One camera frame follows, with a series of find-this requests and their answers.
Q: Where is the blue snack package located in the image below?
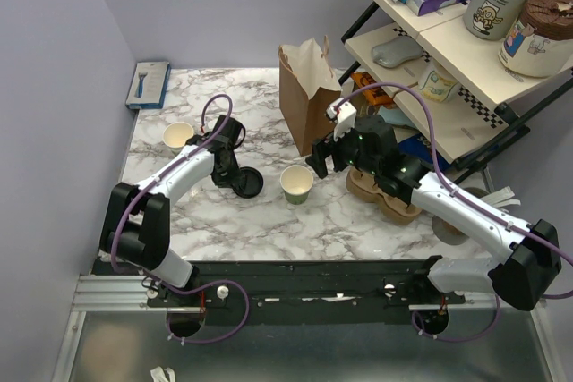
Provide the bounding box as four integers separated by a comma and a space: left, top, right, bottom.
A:
398, 133, 433, 164

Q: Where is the green paper cup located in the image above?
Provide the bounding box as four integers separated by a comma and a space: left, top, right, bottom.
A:
162, 122, 194, 156
279, 165, 313, 205

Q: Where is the white plastic scrap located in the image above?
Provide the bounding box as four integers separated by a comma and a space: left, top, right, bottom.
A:
150, 367, 176, 382

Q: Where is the blue razor package box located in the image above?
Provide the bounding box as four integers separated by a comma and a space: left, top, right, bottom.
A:
125, 61, 171, 110

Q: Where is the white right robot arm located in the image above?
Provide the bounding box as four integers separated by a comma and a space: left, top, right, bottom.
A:
306, 115, 561, 311

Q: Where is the brown cardboard cup carrier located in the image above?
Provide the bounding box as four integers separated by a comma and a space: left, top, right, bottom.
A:
346, 167, 422, 225

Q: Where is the grey stone-shaped pouch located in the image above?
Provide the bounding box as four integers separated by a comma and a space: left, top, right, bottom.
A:
371, 36, 423, 69

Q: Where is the black plastic cup lid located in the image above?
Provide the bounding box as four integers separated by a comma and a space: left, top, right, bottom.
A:
231, 166, 264, 199

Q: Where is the brown paper bag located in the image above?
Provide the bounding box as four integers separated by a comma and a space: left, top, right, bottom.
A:
278, 38, 341, 157

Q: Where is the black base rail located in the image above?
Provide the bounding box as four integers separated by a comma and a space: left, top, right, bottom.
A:
148, 257, 470, 329

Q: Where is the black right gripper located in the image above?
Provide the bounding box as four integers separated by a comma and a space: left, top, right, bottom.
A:
304, 119, 380, 179

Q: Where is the white printed mug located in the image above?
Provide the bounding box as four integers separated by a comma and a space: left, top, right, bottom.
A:
418, 59, 461, 103

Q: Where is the beige black folding shelf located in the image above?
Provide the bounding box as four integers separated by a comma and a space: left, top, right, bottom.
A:
339, 0, 572, 177

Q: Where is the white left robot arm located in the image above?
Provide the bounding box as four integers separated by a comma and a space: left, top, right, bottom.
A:
99, 115, 260, 306

